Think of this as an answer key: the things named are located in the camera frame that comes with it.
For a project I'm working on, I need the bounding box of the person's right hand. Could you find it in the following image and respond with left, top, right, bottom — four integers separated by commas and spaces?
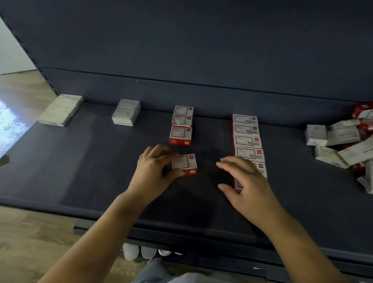
212, 155, 288, 229

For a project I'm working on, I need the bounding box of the person's left forearm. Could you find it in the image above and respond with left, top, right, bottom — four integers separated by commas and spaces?
36, 184, 152, 283

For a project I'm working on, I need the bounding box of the grey slipper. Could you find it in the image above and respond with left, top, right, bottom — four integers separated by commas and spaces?
140, 245, 157, 260
122, 243, 141, 262

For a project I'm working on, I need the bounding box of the person's left hand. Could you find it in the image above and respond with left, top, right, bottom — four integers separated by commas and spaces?
125, 142, 188, 207

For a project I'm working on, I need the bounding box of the person's right forearm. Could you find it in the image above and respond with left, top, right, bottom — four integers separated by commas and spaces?
256, 209, 373, 283

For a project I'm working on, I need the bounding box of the pile of red white boxes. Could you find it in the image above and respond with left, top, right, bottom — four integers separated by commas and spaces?
300, 94, 373, 205

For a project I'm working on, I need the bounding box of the dark metal shelf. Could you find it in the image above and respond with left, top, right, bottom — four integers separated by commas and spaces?
0, 0, 373, 283

